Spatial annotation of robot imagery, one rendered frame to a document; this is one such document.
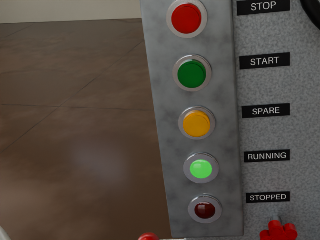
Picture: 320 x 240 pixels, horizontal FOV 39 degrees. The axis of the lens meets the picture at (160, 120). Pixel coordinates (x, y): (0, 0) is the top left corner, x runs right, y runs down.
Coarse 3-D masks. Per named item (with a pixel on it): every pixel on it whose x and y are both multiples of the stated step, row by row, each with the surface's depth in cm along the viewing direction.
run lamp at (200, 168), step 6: (192, 162) 46; (198, 162) 45; (204, 162) 45; (192, 168) 46; (198, 168) 46; (204, 168) 46; (210, 168) 46; (192, 174) 46; (198, 174) 46; (204, 174) 46
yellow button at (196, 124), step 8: (192, 112) 43; (200, 112) 43; (184, 120) 44; (192, 120) 43; (200, 120) 43; (208, 120) 43; (184, 128) 44; (192, 128) 44; (200, 128) 43; (208, 128) 44; (192, 136) 44; (200, 136) 44
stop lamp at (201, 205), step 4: (200, 204) 48; (204, 204) 48; (208, 204) 48; (196, 208) 48; (200, 208) 48; (204, 208) 48; (208, 208) 48; (212, 208) 48; (196, 212) 48; (200, 212) 48; (204, 212) 48; (208, 212) 48; (212, 212) 48; (200, 216) 48; (204, 216) 48; (208, 216) 48
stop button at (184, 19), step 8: (176, 8) 39; (184, 8) 39; (192, 8) 39; (176, 16) 39; (184, 16) 39; (192, 16) 39; (200, 16) 39; (176, 24) 39; (184, 24) 39; (192, 24) 39; (184, 32) 40
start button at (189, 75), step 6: (192, 60) 41; (180, 66) 41; (186, 66) 41; (192, 66) 41; (198, 66) 41; (180, 72) 41; (186, 72) 41; (192, 72) 41; (198, 72) 41; (204, 72) 41; (180, 78) 41; (186, 78) 41; (192, 78) 41; (198, 78) 41; (204, 78) 41; (186, 84) 42; (192, 84) 42; (198, 84) 42
